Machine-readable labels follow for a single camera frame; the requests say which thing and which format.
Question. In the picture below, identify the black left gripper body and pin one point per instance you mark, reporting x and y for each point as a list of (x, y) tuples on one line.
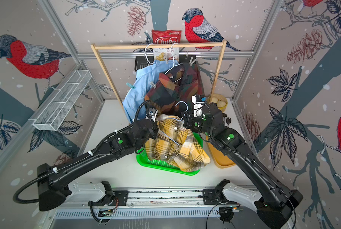
[(153, 133)]

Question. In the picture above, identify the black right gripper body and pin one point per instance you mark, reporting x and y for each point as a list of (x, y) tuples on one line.
[(193, 123)]

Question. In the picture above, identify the yellow plaid long-sleeve shirt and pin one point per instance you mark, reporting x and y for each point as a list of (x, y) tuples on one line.
[(188, 157)]

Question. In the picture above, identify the light blue wire hanger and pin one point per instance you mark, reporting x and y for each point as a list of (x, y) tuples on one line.
[(179, 114)]

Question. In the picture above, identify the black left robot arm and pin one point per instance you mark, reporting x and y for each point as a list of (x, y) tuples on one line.
[(53, 182)]

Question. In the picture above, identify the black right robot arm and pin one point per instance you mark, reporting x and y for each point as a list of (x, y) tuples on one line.
[(232, 144)]

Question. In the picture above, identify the light blue long-sleeve shirt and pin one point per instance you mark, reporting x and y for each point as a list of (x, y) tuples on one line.
[(135, 97)]

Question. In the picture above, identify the green plastic mesh basket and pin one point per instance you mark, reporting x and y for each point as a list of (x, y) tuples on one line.
[(144, 161)]

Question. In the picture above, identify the dark multicolour plaid shirt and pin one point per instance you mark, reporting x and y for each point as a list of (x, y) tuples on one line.
[(180, 84)]

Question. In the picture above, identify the white clothespin on dark shirt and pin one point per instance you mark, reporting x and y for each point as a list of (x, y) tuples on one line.
[(153, 85)]

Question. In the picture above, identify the teal clothespin on blue shirt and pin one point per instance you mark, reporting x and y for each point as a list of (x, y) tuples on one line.
[(130, 85)]

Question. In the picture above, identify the yellow plastic tray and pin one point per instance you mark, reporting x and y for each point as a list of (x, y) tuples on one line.
[(220, 160)]

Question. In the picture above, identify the white cassava chips bag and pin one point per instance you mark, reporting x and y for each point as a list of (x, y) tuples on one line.
[(166, 54)]

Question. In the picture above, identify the red Chuba chips bag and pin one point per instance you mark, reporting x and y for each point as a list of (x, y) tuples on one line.
[(166, 37)]

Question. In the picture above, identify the white wire hanger right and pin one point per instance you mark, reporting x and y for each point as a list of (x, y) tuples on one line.
[(173, 60)]

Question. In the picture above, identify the black wall-mounted basket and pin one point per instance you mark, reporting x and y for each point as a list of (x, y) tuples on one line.
[(141, 62)]

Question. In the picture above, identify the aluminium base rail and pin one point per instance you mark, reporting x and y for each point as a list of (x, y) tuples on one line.
[(102, 195)]

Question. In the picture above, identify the wooden clothes rack frame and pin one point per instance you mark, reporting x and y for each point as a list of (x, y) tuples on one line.
[(98, 56)]

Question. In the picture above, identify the white wire mesh shelf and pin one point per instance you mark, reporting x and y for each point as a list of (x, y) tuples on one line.
[(64, 99)]

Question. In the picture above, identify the aluminium frame corner post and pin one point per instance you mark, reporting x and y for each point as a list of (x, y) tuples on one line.
[(62, 32)]

